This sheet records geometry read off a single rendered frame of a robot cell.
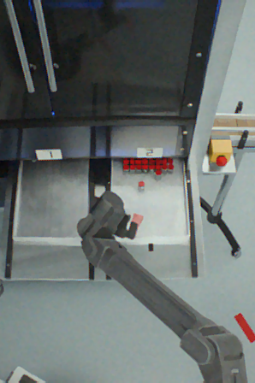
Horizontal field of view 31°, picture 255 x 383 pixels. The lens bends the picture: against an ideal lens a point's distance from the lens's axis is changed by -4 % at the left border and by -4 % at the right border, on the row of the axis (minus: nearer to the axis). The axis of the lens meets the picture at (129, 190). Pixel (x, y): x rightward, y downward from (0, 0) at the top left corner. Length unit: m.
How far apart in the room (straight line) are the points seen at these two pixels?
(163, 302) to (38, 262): 0.75
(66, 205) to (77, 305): 0.90
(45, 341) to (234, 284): 1.03
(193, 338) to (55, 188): 1.00
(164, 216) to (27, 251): 0.49
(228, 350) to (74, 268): 0.84
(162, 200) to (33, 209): 0.45
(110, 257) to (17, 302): 1.52
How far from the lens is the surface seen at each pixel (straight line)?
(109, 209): 1.09
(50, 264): 1.61
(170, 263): 1.60
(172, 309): 0.93
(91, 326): 2.44
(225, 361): 0.87
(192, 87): 1.35
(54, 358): 2.44
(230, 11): 1.16
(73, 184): 1.72
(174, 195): 1.70
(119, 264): 1.04
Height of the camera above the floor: 2.39
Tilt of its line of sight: 63 degrees down
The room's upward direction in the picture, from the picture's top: 1 degrees clockwise
